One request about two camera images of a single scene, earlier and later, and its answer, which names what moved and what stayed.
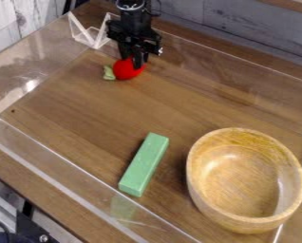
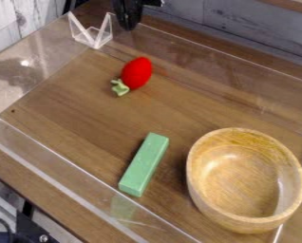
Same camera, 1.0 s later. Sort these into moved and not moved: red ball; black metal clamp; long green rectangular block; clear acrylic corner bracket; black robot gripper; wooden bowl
Moved: black robot gripper; red ball
Not moved: clear acrylic corner bracket; black metal clamp; long green rectangular block; wooden bowl
